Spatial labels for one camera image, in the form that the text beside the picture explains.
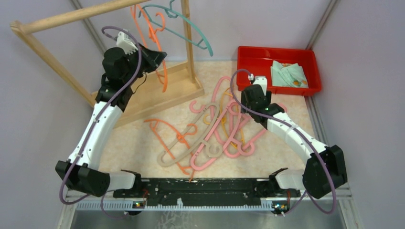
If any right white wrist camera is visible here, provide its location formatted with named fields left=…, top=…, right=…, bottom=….
left=248, top=73, right=267, bottom=95

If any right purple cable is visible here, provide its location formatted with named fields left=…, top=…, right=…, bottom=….
left=230, top=69, right=337, bottom=215

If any teal plastic hanger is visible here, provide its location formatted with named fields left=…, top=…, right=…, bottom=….
left=137, top=0, right=213, bottom=57

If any pink plastic hanger front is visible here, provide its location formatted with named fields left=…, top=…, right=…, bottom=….
left=190, top=100, right=236, bottom=171

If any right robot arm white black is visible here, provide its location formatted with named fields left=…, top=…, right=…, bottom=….
left=241, top=85, right=347, bottom=199

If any yellow thin hanger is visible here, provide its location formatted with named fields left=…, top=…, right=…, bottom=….
left=203, top=87, right=245, bottom=148

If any wooden hanger rack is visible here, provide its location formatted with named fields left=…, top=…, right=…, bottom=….
left=10, top=0, right=204, bottom=126

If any pink plastic hanger back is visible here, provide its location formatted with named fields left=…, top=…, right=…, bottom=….
left=189, top=76, right=233, bottom=114

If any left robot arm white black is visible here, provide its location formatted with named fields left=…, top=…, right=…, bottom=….
left=55, top=45, right=167, bottom=198

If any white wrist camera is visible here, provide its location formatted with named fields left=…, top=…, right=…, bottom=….
left=116, top=31, right=138, bottom=55
left=248, top=73, right=267, bottom=95

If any folded mint cloth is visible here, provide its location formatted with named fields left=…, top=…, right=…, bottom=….
left=270, top=61, right=309, bottom=88

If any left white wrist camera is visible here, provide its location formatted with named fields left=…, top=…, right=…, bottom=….
left=116, top=31, right=138, bottom=55

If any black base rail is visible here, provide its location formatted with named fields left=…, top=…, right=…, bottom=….
left=113, top=178, right=301, bottom=207

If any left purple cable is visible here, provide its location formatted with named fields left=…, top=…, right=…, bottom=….
left=59, top=26, right=143, bottom=219

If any beige plastic hanger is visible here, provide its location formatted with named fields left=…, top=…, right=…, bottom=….
left=150, top=103, right=220, bottom=167

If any purple cable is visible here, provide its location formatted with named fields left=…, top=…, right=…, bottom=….
left=230, top=69, right=337, bottom=215
left=59, top=26, right=143, bottom=219

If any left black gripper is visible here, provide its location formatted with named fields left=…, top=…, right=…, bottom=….
left=122, top=42, right=166, bottom=85

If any orange plastic hanger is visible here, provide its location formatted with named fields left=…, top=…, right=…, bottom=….
left=144, top=118, right=196, bottom=182
left=130, top=4, right=168, bottom=93

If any red plastic bin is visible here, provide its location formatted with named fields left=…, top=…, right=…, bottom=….
left=237, top=46, right=322, bottom=96

